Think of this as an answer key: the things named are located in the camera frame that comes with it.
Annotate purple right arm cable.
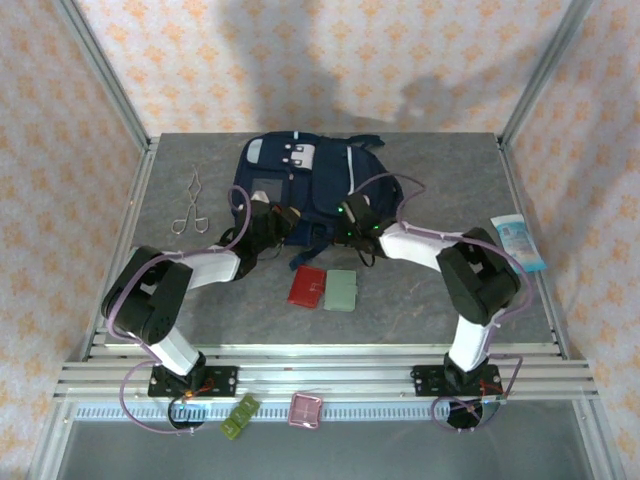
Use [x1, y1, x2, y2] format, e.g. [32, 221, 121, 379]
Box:
[347, 173, 534, 434]

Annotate red snap wallet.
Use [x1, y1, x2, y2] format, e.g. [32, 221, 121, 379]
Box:
[286, 264, 329, 309]

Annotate pink square box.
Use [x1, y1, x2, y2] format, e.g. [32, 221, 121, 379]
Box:
[288, 392, 324, 430]

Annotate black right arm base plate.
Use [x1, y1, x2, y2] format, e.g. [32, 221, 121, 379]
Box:
[409, 364, 502, 399]

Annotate olive green plastic block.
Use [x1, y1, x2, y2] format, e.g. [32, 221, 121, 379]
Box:
[219, 394, 261, 442]

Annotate metal wire tongs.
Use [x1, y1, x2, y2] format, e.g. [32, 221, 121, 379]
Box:
[171, 167, 214, 235]

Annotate grey slotted cable duct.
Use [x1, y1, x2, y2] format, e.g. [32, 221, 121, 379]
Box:
[74, 402, 496, 422]

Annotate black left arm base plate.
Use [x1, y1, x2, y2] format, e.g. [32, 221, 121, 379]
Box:
[147, 365, 240, 399]

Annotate blue white wet wipes pack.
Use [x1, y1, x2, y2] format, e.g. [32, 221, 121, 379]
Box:
[489, 213, 547, 274]

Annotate aluminium table side rail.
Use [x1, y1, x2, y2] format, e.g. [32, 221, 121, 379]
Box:
[82, 137, 161, 361]
[496, 135, 572, 360]

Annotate aluminium rail beam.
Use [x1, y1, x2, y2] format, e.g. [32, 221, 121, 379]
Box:
[53, 343, 600, 402]

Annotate aluminium frame leg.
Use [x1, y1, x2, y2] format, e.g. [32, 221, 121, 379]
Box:
[572, 399, 619, 480]
[27, 399, 76, 480]

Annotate aluminium frame post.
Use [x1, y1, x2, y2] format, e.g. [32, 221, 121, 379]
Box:
[497, 0, 596, 149]
[52, 0, 154, 151]

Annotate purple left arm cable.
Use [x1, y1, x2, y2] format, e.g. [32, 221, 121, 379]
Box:
[102, 184, 254, 435]

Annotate pale green snap wallet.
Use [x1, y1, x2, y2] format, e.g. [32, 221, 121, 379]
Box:
[323, 268, 358, 312]

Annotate navy blue backpack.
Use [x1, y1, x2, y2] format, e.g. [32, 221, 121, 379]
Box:
[232, 130, 406, 271]

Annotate orange base wires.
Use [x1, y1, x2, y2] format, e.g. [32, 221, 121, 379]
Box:
[185, 378, 217, 401]
[477, 378, 504, 401]

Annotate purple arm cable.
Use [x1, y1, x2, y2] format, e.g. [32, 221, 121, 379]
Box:
[347, 173, 534, 434]
[102, 184, 254, 435]

